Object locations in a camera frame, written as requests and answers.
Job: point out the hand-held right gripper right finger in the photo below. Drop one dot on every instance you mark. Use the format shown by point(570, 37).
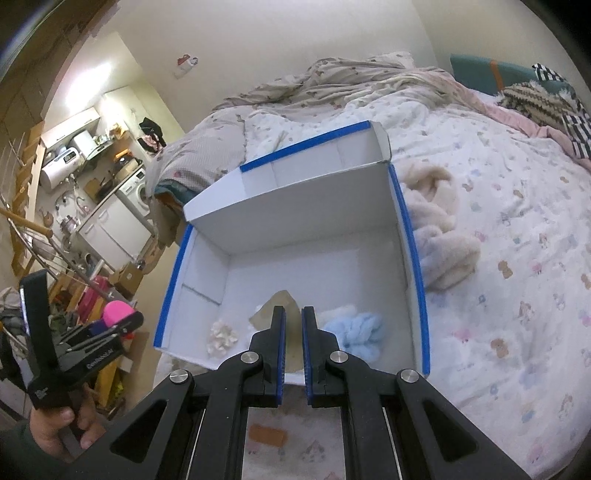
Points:
point(310, 357)

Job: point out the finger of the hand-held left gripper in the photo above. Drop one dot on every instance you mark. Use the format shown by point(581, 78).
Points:
point(129, 323)
point(96, 328)

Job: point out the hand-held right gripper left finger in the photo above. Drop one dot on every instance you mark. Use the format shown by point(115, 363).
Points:
point(278, 355)

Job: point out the pink makeup sponge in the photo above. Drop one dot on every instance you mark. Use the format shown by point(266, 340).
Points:
point(115, 313)

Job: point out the beige sock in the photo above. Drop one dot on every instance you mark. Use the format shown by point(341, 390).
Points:
point(265, 316)

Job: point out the light blue fluffy cloth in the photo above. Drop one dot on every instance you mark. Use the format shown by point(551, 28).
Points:
point(355, 332)

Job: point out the small white cloth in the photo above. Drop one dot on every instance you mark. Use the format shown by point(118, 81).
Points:
point(339, 314)

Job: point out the small white fuzzy sock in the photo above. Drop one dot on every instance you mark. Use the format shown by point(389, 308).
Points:
point(224, 337)

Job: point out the blue cardboard box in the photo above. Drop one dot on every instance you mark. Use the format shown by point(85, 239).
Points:
point(314, 230)

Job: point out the person's left forearm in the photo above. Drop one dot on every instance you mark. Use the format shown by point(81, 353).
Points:
point(21, 454)

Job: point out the person's left hand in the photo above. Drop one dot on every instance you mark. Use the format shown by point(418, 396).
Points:
point(60, 427)

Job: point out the brown cardboard box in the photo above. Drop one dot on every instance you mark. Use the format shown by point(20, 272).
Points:
point(127, 279)

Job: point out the orange rectangular piece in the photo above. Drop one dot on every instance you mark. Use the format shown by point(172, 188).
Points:
point(268, 436)

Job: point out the white base cabinet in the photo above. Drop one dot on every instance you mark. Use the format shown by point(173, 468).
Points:
point(115, 230)

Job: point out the stair handrail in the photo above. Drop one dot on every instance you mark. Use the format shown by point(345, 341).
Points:
point(27, 221)

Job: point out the white washing machine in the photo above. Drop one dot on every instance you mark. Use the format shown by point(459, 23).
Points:
point(136, 194)

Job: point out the wooden staircase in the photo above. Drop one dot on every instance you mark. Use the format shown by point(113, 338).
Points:
point(18, 221)

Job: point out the white water heater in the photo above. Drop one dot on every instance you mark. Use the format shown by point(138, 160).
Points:
point(57, 174)

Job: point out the cream fleece cloth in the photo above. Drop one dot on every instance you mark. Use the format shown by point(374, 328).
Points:
point(438, 217)

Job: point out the dark hanging clothes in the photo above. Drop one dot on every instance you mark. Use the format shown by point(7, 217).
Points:
point(151, 134)

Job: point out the grey printed duvet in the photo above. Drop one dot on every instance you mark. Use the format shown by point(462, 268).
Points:
point(286, 99)

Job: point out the pink bed cloth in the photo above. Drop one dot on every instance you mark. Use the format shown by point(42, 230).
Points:
point(517, 121)

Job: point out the teal pillow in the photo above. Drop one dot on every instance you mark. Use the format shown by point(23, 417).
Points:
point(475, 69)

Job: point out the beige patterned knit blanket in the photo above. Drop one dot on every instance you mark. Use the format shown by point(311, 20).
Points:
point(535, 101)

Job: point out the black white striped cloth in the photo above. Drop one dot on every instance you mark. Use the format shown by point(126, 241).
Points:
point(577, 129)

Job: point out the white wall cabinet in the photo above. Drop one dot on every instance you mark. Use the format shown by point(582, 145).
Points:
point(69, 125)

